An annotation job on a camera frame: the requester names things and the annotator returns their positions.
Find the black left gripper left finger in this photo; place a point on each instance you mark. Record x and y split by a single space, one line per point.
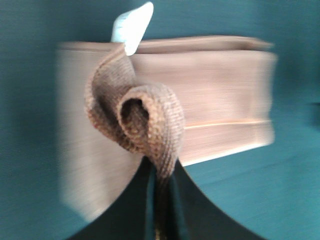
130 217

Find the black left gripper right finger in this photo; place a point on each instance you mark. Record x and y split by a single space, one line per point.
192 216

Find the brown microfibre towel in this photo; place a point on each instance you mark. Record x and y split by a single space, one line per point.
186 99

